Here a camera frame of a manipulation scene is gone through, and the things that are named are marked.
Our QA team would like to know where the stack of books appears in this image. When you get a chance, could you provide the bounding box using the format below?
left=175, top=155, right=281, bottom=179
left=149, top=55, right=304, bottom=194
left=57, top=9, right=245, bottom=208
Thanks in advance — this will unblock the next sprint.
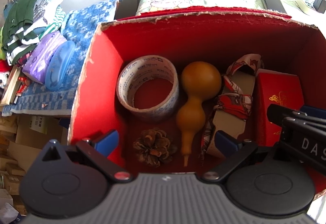
left=1, top=66, right=31, bottom=106

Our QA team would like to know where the blue plastic case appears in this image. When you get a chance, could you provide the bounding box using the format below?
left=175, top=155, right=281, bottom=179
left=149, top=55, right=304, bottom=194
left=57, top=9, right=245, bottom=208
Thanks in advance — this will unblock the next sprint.
left=45, top=41, right=75, bottom=91

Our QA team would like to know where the black flat device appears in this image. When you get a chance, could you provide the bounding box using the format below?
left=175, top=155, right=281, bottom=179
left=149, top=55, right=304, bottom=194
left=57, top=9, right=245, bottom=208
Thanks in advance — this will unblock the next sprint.
left=261, top=0, right=286, bottom=13

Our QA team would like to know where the beige box with patterned ribbon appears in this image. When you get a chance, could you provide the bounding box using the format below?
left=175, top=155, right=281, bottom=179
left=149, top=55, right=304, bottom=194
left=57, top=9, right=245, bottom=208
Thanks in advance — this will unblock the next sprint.
left=200, top=54, right=262, bottom=159

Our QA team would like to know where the purple tissue pack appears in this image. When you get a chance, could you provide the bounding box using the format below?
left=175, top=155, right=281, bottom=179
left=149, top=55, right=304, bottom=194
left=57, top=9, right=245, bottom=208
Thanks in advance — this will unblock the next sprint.
left=22, top=31, right=67, bottom=84

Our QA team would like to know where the small red gift box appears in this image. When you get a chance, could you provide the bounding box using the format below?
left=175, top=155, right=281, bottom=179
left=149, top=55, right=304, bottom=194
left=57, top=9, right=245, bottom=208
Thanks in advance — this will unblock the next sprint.
left=254, top=69, right=304, bottom=147

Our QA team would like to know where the white power strip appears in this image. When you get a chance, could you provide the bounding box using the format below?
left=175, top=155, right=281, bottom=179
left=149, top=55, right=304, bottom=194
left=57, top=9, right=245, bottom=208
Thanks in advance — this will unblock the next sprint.
left=295, top=0, right=315, bottom=11

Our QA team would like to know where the pile of folded clothes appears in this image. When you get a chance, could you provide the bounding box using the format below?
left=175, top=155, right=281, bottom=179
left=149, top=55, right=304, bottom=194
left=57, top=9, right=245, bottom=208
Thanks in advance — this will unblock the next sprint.
left=3, top=0, right=66, bottom=67

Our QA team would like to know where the brown pine cone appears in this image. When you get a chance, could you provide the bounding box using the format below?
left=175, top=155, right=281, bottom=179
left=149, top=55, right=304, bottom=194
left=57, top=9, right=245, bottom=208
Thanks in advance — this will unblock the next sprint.
left=133, top=128, right=177, bottom=167

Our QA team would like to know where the red cardboard box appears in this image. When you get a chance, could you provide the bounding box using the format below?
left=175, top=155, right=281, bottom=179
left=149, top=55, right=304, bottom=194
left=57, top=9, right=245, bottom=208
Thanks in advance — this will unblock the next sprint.
left=67, top=7, right=325, bottom=173

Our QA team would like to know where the red plush toy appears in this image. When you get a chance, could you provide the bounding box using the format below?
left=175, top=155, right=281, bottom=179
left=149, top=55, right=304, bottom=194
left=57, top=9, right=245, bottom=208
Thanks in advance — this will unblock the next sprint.
left=0, top=59, right=12, bottom=73

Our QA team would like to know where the brown gourd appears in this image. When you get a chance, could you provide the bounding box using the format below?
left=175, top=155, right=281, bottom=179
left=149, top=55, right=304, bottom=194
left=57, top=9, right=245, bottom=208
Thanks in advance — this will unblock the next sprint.
left=176, top=62, right=221, bottom=166

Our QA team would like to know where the clear printed tape roll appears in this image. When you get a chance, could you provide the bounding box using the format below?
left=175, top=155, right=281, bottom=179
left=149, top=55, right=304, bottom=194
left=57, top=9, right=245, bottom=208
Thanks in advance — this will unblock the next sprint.
left=116, top=55, right=179, bottom=121

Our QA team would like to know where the cardboard boxes stack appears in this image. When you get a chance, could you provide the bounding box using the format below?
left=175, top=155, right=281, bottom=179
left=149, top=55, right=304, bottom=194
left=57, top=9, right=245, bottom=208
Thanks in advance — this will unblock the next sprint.
left=0, top=114, right=70, bottom=222

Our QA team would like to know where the grey power adapter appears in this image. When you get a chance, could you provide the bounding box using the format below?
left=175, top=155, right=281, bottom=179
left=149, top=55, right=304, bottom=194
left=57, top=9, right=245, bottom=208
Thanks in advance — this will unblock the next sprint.
left=313, top=0, right=326, bottom=13

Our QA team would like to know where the blue white checkered towel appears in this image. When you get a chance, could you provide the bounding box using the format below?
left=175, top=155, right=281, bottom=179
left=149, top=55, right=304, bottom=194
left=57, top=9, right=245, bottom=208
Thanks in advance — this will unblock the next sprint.
left=2, top=0, right=122, bottom=116

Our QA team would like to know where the green frog plush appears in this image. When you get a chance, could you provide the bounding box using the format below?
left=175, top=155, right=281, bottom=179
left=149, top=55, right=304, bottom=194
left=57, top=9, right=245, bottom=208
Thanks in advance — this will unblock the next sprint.
left=0, top=27, right=6, bottom=60

